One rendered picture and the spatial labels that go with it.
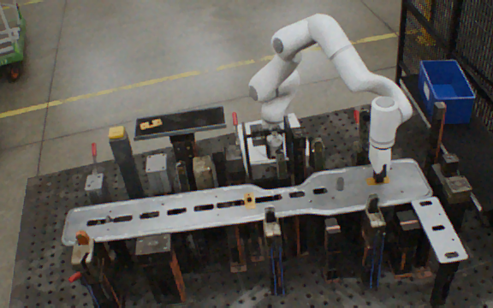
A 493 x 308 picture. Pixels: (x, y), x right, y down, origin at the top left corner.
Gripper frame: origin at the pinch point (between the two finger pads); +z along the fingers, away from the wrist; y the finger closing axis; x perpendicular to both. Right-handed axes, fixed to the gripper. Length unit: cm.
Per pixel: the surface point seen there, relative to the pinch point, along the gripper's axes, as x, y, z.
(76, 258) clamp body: -107, 17, 2
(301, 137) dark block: -23.5, -23.2, -3.7
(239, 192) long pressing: -50, -10, 8
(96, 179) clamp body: -105, -23, 2
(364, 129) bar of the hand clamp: 0.1, -20.0, -5.6
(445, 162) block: 26.7, -2.6, 0.9
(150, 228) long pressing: -84, 2, 8
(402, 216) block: 5.9, 12.3, 10.0
